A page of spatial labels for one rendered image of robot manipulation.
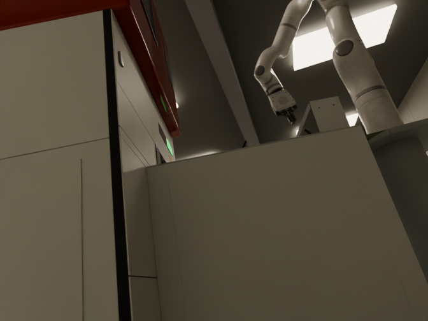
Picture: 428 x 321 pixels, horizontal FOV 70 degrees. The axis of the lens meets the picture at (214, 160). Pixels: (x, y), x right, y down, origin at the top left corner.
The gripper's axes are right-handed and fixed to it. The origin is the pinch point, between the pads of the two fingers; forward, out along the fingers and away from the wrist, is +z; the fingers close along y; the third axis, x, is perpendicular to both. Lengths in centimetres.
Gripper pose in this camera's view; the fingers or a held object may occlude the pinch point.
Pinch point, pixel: (292, 119)
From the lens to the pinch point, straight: 146.2
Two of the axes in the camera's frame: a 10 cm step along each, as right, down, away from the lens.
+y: 9.2, -3.8, 0.8
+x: 0.8, 3.8, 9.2
